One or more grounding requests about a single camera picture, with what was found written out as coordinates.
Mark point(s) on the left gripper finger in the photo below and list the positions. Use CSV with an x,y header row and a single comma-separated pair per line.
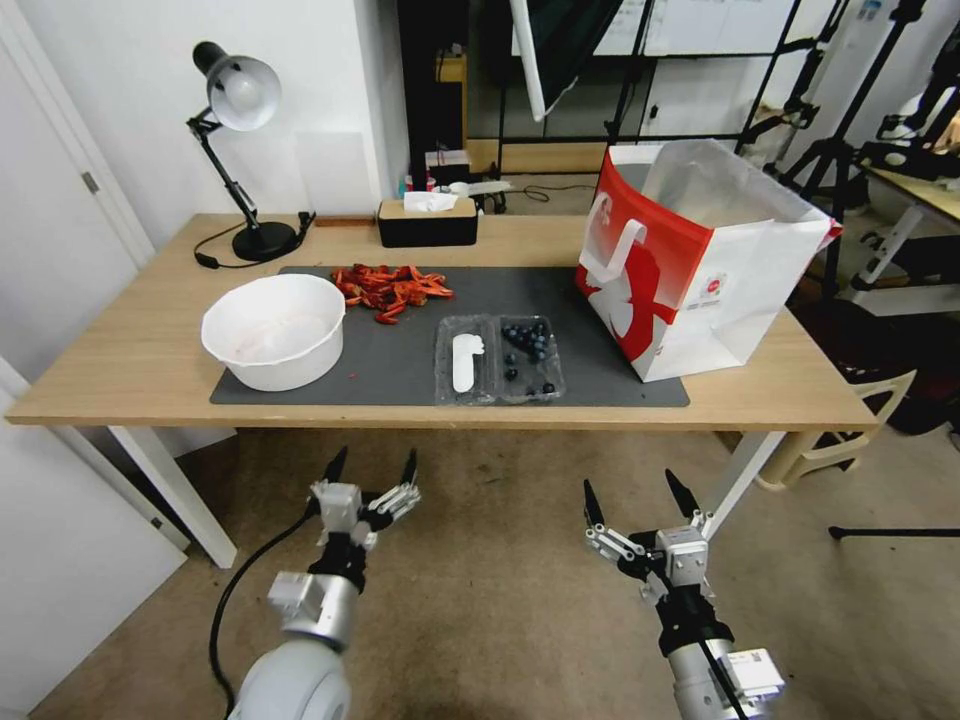
x,y
397,504
332,476

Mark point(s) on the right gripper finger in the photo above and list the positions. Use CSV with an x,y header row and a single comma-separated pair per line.
x,y
611,546
682,499

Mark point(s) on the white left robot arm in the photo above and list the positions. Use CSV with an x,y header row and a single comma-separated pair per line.
x,y
300,682

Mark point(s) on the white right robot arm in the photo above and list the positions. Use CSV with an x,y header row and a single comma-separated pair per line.
x,y
697,682

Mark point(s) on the clear plastic takeout container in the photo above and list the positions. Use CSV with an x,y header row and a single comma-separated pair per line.
x,y
448,391

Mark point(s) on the red white takeout bag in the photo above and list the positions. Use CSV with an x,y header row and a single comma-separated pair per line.
x,y
720,300

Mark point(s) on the black tissue box wooden lid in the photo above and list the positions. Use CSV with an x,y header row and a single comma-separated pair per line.
x,y
427,229

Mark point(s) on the dark grey desk mat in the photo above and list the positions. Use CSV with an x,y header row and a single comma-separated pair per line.
x,y
390,367

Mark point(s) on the white round bowl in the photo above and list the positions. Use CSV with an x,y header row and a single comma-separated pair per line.
x,y
274,364

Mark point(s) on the red crayfish pile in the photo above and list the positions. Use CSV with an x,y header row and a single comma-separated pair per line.
x,y
390,289

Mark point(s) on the dark blueberries heap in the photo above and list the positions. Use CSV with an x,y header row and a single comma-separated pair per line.
x,y
526,339

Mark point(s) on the black stand leg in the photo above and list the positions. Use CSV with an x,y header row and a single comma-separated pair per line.
x,y
900,533

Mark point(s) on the beige plastic stool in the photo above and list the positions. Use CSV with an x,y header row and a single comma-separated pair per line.
x,y
885,397

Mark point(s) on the black desk lamp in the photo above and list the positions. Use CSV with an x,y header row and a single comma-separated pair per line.
x,y
262,241

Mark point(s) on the wooden table white legs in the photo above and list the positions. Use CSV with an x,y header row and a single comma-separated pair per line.
x,y
112,337

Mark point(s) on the white tissue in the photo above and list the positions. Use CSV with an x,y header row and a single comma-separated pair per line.
x,y
429,201

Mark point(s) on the white door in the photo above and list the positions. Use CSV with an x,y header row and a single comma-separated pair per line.
x,y
45,600

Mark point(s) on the white side desk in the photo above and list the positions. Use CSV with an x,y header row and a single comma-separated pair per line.
x,y
911,187

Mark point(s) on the black light stand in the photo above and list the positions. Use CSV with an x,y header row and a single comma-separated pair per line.
x,y
634,90

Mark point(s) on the yellow black device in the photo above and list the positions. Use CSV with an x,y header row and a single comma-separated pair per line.
x,y
450,66

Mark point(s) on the photo softbox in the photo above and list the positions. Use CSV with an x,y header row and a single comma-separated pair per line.
x,y
534,75

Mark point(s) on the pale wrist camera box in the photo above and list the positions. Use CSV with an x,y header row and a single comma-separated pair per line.
x,y
684,559
343,508

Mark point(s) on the black camera tripod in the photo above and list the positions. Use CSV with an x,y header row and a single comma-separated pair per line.
x,y
825,161

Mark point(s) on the white wall board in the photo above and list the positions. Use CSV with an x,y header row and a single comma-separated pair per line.
x,y
712,26

